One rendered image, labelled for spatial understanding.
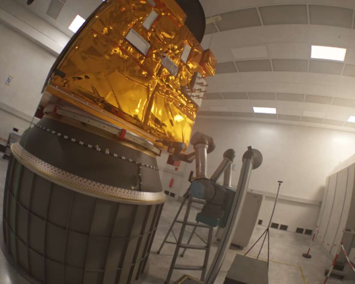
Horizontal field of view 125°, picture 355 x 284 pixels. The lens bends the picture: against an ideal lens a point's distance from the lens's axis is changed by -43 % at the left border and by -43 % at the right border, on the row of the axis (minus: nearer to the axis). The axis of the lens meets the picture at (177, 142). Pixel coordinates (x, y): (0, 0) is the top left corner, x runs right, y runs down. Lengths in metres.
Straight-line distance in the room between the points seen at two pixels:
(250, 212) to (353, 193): 3.18
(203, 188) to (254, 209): 3.31
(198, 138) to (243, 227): 3.43
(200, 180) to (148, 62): 1.34
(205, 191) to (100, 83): 1.20
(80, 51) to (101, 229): 1.47
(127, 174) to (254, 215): 3.44
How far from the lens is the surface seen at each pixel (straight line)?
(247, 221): 4.33
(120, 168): 1.45
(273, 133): 8.86
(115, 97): 1.53
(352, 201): 5.48
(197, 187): 1.07
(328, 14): 4.52
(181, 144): 1.58
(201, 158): 1.18
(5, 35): 7.68
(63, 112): 1.66
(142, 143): 1.66
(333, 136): 9.34
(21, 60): 7.20
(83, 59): 1.47
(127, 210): 1.47
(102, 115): 1.51
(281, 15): 4.36
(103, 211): 1.38
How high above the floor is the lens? 1.48
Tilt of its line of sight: 11 degrees up
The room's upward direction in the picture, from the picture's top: 16 degrees clockwise
